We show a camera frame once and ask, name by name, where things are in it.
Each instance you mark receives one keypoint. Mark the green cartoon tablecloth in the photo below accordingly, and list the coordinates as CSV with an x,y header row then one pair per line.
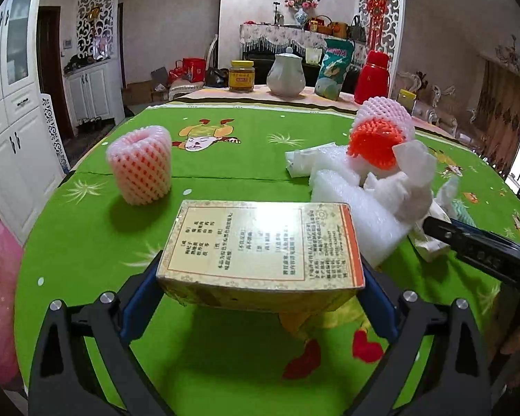
x,y
204,360

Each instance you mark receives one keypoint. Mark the white foam wrap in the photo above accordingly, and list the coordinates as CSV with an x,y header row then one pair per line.
x,y
407,194

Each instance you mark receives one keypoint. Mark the red chinese knot ornament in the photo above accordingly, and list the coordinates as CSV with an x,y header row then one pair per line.
x,y
376,10

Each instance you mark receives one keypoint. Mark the red thermos flask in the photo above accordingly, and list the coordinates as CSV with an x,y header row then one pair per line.
x,y
374,77

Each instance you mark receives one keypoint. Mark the white shoe cabinet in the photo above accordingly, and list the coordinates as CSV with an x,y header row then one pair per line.
x,y
95,91

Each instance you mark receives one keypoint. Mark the green snack bag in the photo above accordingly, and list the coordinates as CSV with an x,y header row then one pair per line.
x,y
336,62

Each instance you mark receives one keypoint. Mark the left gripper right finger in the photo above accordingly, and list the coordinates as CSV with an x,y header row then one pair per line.
x,y
435,362

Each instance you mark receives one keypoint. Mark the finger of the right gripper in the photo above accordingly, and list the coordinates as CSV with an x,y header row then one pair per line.
x,y
497,256

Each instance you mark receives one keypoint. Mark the white chair with bags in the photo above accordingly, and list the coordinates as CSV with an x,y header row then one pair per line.
x,y
189,74

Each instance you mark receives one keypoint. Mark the white L-shaped foam block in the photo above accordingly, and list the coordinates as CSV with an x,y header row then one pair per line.
x,y
378,232

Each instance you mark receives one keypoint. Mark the lace covered black piano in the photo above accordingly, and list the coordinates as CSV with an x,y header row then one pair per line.
x,y
260,44

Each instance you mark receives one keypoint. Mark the white ceramic teapot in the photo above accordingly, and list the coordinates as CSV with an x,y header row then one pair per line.
x,y
286,77

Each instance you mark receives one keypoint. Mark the yellow cardboard medicine box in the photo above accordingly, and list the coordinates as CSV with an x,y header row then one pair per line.
x,y
272,257

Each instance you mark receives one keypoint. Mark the pink lined trash bin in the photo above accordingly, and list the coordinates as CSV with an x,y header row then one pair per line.
x,y
10,260

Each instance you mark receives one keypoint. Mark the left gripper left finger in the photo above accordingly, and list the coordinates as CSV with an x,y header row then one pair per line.
x,y
63,379

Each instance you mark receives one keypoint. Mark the white tall cabinet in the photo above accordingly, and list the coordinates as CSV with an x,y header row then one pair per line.
x,y
29,168

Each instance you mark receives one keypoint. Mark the yellow lidded glass jar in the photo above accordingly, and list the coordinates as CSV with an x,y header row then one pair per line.
x,y
241,76

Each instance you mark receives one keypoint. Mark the pink foam fruit net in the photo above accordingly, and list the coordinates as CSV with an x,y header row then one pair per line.
x,y
141,162

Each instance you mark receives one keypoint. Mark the pink flower vase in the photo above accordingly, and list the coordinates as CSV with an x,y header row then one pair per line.
x,y
301,9

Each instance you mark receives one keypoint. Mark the small yellow lidded jar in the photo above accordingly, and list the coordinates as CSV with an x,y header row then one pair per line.
x,y
407,99

